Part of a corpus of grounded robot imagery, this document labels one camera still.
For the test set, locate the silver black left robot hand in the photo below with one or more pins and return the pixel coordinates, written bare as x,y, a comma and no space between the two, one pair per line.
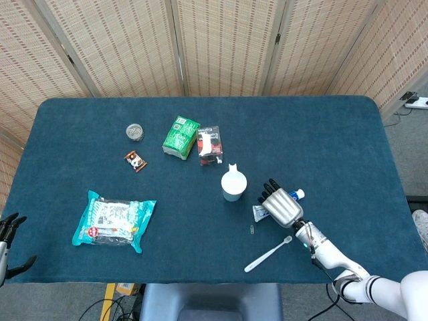
6,230

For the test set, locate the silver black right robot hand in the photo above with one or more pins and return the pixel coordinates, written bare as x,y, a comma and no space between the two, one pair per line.
284,207

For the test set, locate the blue white toothpaste tube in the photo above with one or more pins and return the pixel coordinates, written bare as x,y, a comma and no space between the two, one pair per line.
261,214

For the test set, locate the white toothbrush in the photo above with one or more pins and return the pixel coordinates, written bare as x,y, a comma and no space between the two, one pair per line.
265,255

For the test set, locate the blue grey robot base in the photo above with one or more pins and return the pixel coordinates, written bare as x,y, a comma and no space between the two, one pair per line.
207,301

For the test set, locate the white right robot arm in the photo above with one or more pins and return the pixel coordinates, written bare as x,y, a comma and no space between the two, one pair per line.
331,254

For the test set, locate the light blue plastic cup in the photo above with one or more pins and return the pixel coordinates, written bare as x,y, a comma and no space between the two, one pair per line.
234,184

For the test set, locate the dark blue table cloth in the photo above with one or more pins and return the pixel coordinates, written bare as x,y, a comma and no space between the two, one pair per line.
301,133

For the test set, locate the clear box of red pieces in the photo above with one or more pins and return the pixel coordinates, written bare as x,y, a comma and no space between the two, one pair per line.
210,140

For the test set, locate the large teal snack bag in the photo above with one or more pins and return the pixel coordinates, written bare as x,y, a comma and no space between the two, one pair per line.
110,220

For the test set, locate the green tissue pack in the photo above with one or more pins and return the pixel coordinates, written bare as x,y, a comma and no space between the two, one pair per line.
179,135

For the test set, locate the yellow cardboard box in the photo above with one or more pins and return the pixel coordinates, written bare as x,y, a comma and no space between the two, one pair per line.
127,289

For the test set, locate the small brown snack packet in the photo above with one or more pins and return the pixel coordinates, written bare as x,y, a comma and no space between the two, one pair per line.
135,161

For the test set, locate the round clear clip container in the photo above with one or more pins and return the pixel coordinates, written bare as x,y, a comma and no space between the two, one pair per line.
134,131

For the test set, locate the white power strip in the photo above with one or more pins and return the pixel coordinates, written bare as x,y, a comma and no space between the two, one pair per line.
419,103

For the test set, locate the woven folding screen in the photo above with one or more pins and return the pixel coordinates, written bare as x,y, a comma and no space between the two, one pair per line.
117,43

